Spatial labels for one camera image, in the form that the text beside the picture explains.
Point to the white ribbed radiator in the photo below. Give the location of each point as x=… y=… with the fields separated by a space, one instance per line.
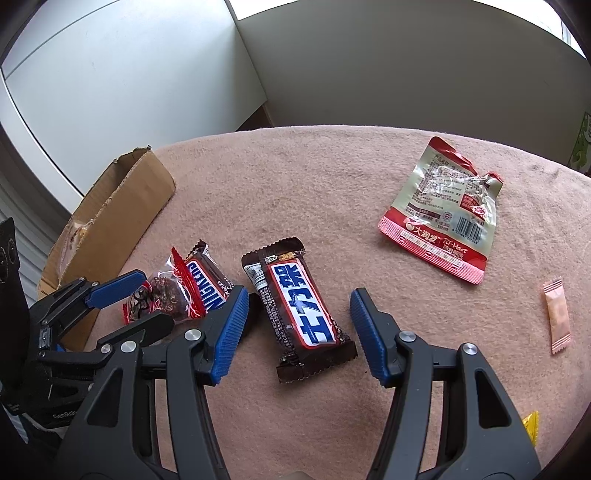
x=30 y=240

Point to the large brown chocolate bar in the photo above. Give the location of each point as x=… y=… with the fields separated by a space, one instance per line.
x=295 y=304

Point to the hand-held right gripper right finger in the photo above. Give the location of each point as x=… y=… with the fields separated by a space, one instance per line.
x=369 y=337

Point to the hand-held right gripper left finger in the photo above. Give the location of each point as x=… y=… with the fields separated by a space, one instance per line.
x=230 y=333

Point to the white cabinet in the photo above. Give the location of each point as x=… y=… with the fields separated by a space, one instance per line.
x=115 y=92

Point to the green printed bag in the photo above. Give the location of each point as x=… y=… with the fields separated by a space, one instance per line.
x=582 y=143

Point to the cardboard box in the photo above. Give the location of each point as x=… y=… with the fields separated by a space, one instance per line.
x=129 y=198

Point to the pink candy wrapper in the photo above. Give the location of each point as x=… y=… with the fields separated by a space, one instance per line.
x=557 y=318

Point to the small brown chocolate bar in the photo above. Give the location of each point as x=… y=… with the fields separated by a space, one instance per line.
x=207 y=279

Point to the yellow candy wrapper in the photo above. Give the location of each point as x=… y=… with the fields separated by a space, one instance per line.
x=531 y=427

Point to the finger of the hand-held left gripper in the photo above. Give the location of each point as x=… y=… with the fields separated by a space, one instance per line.
x=143 y=330
x=115 y=288

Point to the red and silver pouch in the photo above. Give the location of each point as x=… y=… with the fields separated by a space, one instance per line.
x=438 y=221

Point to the clear red dried fruit packet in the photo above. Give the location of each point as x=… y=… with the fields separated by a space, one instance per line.
x=161 y=290

